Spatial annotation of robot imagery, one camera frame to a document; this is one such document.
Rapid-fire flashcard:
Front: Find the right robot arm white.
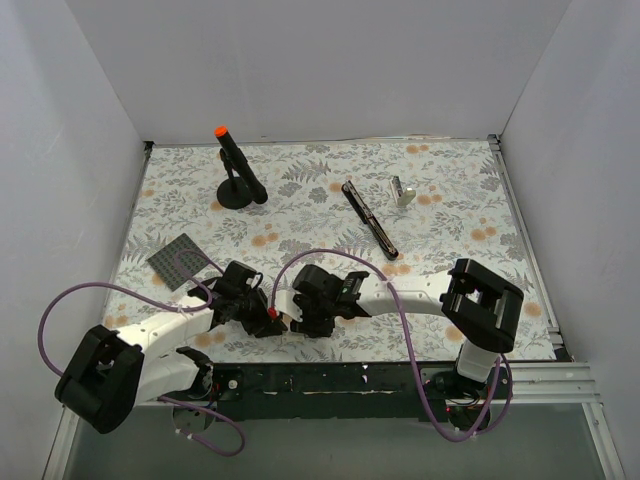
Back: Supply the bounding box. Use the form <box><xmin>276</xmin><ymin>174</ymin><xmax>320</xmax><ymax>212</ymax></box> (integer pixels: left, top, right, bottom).
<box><xmin>276</xmin><ymin>258</ymin><xmax>524</xmax><ymax>398</ymax></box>

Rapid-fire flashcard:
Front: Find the grey perforated plate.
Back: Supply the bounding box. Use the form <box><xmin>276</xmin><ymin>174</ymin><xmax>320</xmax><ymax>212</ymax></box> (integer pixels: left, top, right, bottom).
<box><xmin>147</xmin><ymin>233</ymin><xmax>208</xmax><ymax>291</ymax></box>

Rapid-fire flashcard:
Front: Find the floral patterned table mat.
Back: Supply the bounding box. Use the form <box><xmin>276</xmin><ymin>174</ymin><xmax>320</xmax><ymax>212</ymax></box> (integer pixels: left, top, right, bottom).
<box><xmin>105</xmin><ymin>141</ymin><xmax>554</xmax><ymax>361</ymax></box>

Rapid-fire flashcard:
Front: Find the black microphone on stand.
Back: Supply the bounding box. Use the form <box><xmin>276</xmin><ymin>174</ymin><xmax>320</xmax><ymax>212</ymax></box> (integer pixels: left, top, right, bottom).
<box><xmin>214</xmin><ymin>125</ymin><xmax>268</xmax><ymax>210</ymax></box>

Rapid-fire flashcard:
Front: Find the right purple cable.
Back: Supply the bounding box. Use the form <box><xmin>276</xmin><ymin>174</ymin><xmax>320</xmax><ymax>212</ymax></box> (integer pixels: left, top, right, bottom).
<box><xmin>269</xmin><ymin>248</ymin><xmax>515</xmax><ymax>444</ymax></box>

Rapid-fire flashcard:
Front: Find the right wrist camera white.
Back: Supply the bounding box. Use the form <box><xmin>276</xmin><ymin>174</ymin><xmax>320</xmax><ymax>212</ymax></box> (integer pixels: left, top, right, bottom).
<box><xmin>267</xmin><ymin>290</ymin><xmax>302</xmax><ymax>322</ymax></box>

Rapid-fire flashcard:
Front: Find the beige stapler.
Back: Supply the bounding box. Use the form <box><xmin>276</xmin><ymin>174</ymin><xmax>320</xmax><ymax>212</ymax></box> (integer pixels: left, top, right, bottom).
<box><xmin>390</xmin><ymin>176</ymin><xmax>416</xmax><ymax>208</ymax></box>

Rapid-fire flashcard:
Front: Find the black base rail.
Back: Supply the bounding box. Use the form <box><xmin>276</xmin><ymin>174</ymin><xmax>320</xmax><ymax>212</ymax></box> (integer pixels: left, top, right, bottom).
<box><xmin>154</xmin><ymin>362</ymin><xmax>514</xmax><ymax>426</ymax></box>

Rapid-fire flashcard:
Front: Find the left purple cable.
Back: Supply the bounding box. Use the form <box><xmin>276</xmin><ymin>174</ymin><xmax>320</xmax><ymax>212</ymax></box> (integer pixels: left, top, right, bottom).
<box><xmin>39</xmin><ymin>251</ymin><xmax>261</xmax><ymax>456</ymax></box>

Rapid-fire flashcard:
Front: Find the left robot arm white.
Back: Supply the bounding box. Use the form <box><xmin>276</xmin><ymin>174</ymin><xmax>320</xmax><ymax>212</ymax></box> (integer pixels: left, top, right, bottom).
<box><xmin>54</xmin><ymin>261</ymin><xmax>287</xmax><ymax>433</ymax></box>

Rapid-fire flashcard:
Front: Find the black stapler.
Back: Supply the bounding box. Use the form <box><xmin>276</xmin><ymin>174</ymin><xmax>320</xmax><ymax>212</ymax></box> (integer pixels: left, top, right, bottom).
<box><xmin>341</xmin><ymin>180</ymin><xmax>399</xmax><ymax>261</ymax></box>

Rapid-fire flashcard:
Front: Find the purple cable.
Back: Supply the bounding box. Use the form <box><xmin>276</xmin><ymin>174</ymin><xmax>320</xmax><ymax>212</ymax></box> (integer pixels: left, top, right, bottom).
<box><xmin>269</xmin><ymin>248</ymin><xmax>515</xmax><ymax>444</ymax></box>
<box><xmin>39</xmin><ymin>251</ymin><xmax>261</xmax><ymax>456</ymax></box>

